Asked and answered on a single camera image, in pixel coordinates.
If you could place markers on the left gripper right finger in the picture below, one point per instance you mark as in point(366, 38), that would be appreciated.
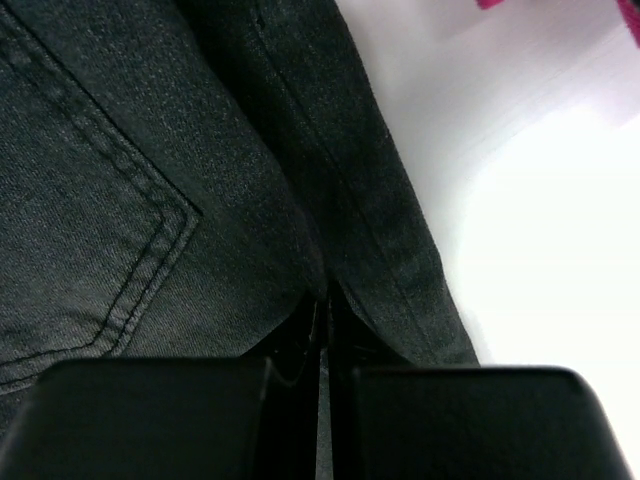
point(393, 420)

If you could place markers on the folded pink garment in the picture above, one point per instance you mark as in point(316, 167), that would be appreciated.
point(629, 10)

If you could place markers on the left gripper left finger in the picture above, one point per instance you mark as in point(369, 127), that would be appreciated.
point(250, 417)

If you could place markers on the black trousers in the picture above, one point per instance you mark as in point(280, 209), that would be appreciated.
point(178, 176)

